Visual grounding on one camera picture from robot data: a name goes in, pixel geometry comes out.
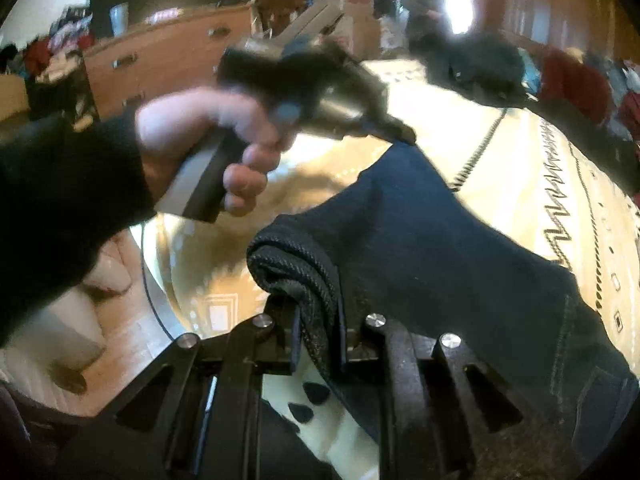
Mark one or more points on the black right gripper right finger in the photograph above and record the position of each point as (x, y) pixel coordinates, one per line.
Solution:
(444, 414)

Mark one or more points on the black jacket on bed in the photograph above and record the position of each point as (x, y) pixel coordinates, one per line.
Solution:
(481, 67)

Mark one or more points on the stacked cardboard boxes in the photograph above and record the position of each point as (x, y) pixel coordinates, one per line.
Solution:
(345, 10)

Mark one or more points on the pile of clothes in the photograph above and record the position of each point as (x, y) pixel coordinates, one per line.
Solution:
(577, 100)

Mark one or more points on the dark wooden chair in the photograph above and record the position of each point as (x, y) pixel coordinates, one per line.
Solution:
(276, 15)

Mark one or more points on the dark blue denim pants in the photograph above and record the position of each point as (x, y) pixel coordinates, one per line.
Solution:
(399, 243)

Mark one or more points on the person's left hand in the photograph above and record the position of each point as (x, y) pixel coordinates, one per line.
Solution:
(170, 127)

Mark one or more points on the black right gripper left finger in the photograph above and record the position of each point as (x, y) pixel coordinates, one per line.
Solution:
(194, 412)

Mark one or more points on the person in dark coat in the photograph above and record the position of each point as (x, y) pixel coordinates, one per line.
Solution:
(428, 26)

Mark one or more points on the yellow patterned bed cover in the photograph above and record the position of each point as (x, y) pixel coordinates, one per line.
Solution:
(512, 168)

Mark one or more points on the wooden dresser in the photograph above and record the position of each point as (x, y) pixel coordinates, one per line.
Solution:
(153, 60)

